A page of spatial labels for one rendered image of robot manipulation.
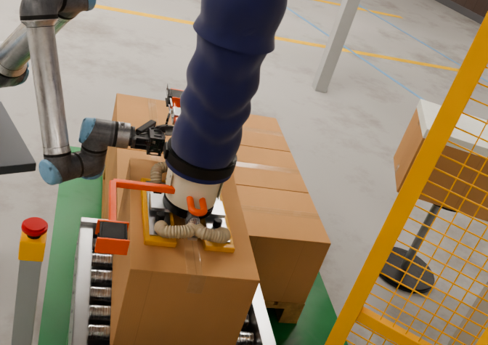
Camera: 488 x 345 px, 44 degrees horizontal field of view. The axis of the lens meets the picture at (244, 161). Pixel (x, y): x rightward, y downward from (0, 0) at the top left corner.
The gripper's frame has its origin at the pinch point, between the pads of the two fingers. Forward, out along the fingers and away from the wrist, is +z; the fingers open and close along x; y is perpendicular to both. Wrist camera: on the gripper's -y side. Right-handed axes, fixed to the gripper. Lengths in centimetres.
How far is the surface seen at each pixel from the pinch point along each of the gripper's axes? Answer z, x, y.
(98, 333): -22, -54, 44
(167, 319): -4, -32, 56
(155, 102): 6, -54, -130
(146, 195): -13.1, -10.9, 20.9
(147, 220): -13.4, -10.8, 34.6
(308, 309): 93, -108, -26
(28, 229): -48, -4, 52
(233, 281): 13, -14, 56
